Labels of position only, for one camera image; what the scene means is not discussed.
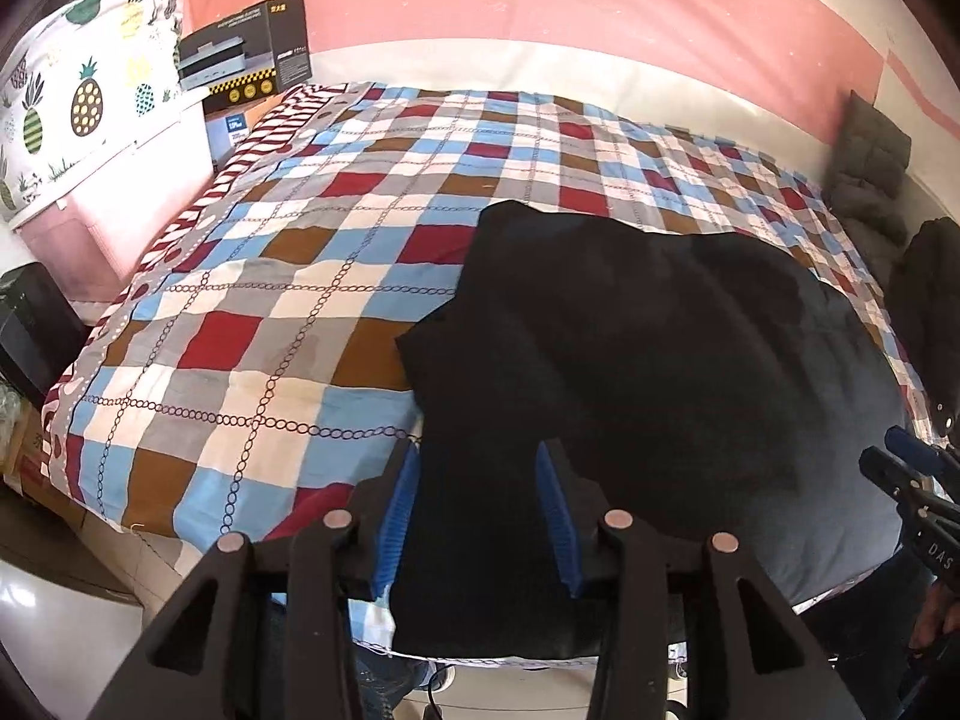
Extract black cardboard box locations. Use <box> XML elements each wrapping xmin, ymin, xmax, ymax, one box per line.
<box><xmin>178</xmin><ymin>0</ymin><xmax>313</xmax><ymax>115</ymax></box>

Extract person's leg in jeans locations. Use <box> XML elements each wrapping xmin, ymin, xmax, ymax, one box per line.
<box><xmin>795</xmin><ymin>562</ymin><xmax>935</xmax><ymax>720</ymax></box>
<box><xmin>259</xmin><ymin>600</ymin><xmax>432</xmax><ymax>720</ymax></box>

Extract person's right hand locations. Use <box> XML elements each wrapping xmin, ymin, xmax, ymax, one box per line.
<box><xmin>910</xmin><ymin>583</ymin><xmax>949</xmax><ymax>652</ymax></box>

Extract pineapple print pillow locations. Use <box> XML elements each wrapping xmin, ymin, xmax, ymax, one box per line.
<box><xmin>0</xmin><ymin>0</ymin><xmax>192</xmax><ymax>224</ymax></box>

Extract blue cardboard box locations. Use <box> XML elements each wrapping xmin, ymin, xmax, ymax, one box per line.
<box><xmin>204</xmin><ymin>86</ymin><xmax>287</xmax><ymax>167</ymax></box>

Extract black puffer jacket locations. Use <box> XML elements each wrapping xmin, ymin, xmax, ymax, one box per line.
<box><xmin>885</xmin><ymin>217</ymin><xmax>960</xmax><ymax>437</ymax></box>

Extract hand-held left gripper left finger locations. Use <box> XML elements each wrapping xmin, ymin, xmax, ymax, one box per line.
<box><xmin>86</xmin><ymin>439</ymin><xmax>423</xmax><ymax>720</ymax></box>

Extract checked bed sheet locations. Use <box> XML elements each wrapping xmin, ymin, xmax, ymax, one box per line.
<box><xmin>41</xmin><ymin>81</ymin><xmax>931</xmax><ymax>665</ymax></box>

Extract black coat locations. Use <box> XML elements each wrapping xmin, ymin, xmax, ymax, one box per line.
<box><xmin>390</xmin><ymin>199</ymin><xmax>908</xmax><ymax>661</ymax></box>

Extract grey puffer jacket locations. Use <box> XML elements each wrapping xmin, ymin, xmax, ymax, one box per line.
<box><xmin>825</xmin><ymin>90</ymin><xmax>913</xmax><ymax>271</ymax></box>

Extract brown cardboard box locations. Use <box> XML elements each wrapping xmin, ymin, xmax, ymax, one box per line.
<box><xmin>0</xmin><ymin>401</ymin><xmax>47</xmax><ymax>485</ymax></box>

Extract black bag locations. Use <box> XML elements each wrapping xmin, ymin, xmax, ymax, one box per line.
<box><xmin>0</xmin><ymin>262</ymin><xmax>89</xmax><ymax>410</ymax></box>

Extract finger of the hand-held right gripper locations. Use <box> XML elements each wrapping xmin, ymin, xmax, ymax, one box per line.
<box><xmin>883</xmin><ymin>425</ymin><xmax>960</xmax><ymax>482</ymax></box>
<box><xmin>858</xmin><ymin>445</ymin><xmax>960</xmax><ymax>535</ymax></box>

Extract pink storage box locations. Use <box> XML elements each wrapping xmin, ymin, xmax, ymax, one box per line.
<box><xmin>16</xmin><ymin>101</ymin><xmax>217</xmax><ymax>302</ymax></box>

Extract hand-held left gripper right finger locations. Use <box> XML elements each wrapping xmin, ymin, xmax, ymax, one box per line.
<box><xmin>535</xmin><ymin>439</ymin><xmax>856</xmax><ymax>720</ymax></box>

